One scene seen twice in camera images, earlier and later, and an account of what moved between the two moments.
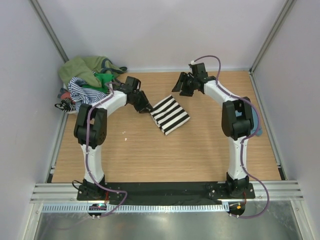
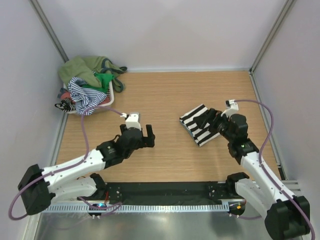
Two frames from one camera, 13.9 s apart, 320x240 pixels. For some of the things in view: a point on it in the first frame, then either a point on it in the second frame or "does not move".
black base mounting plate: x=165 y=191 does not move
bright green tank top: x=106 y=78 does not move
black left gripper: x=145 y=105 → x=147 y=141
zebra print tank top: x=66 y=105 does not move
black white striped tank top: x=168 y=114 → x=203 y=135
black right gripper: x=185 y=91 → x=207 y=117
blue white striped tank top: x=81 y=95 does not move
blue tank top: x=255 y=123 → x=185 y=125
